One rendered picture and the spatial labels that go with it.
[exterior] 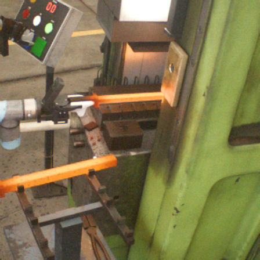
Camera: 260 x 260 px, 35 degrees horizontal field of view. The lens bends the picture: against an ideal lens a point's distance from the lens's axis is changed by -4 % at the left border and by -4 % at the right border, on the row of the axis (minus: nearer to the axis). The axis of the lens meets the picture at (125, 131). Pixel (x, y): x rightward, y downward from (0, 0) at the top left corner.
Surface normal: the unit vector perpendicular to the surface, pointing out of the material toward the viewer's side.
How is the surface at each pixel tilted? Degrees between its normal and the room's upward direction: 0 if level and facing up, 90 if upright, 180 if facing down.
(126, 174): 90
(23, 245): 0
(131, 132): 0
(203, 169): 90
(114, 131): 0
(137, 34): 90
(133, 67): 90
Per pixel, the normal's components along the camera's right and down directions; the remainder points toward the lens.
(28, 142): 0.13, -0.80
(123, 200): 0.30, 0.60
